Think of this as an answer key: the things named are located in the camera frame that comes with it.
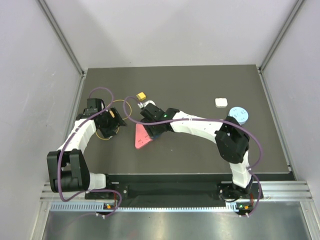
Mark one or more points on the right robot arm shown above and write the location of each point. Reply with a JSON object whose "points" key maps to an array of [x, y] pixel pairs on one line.
{"points": [[232, 142]]}

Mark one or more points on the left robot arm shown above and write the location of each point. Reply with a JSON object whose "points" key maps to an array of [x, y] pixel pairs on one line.
{"points": [[67, 165]]}

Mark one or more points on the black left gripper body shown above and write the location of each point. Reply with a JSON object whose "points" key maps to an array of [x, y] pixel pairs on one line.
{"points": [[108, 124]]}

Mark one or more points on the white square power adapter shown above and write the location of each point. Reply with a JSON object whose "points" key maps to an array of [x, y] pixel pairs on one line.
{"points": [[221, 102]]}

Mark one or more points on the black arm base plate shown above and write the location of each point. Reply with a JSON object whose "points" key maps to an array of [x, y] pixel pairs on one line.
{"points": [[210, 186]]}

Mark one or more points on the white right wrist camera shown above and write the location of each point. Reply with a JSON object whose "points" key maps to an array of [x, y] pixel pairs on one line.
{"points": [[142, 105]]}

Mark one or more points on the yellow plug adapter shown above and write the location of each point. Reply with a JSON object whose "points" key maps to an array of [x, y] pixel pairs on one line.
{"points": [[141, 96]]}

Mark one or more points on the pink triangular power strip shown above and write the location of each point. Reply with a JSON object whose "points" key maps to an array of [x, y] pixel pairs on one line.
{"points": [[142, 138]]}

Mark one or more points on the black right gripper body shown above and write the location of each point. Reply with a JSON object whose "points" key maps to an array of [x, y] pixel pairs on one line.
{"points": [[152, 129]]}

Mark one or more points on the round light blue power strip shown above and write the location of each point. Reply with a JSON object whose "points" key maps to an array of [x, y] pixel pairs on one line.
{"points": [[240, 114]]}

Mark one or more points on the blue cube power socket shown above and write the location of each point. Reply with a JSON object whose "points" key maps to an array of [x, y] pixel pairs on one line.
{"points": [[156, 136]]}

